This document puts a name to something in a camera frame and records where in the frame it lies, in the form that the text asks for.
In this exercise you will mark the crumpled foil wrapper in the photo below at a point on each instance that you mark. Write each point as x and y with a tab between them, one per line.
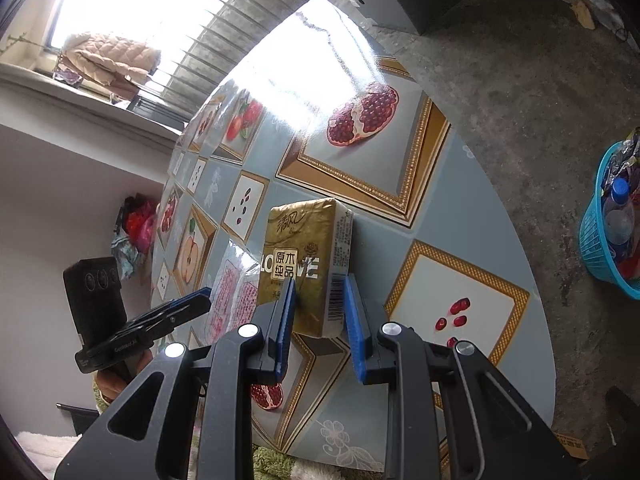
625	157

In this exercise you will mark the balcony metal railing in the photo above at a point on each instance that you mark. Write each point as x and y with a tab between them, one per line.
210	45

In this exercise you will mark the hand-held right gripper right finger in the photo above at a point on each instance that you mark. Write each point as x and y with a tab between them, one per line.
355	330

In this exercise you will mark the blue label plastic bottle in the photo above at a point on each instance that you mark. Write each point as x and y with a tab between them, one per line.
617	220

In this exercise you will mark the red plastic bag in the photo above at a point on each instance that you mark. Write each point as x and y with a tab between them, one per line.
140	227

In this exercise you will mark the gold tissue pack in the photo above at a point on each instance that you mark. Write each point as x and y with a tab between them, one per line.
300	240

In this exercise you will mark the flat cardboard piece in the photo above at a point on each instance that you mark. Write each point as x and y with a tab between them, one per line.
570	446

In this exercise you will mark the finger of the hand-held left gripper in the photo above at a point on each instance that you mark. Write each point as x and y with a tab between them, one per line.
185	307

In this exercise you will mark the round table fruit print cloth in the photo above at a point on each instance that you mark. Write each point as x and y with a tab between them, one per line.
450	200

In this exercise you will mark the brown paper bag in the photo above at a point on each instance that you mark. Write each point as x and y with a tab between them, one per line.
582	15

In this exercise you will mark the pink print tissue packet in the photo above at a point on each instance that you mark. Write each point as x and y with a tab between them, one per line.
230	290

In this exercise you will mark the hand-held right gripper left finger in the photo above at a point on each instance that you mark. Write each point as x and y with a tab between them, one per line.
285	330

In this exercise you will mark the person's fuzzy green clothing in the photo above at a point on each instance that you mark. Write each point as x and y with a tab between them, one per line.
310	465

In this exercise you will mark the blue plastic mesh wastebasket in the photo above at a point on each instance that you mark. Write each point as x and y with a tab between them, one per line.
595	240

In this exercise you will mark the person's left hand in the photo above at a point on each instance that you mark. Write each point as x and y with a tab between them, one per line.
115	380

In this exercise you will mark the beige quilted jacket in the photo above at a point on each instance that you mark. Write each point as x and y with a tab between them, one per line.
110	60

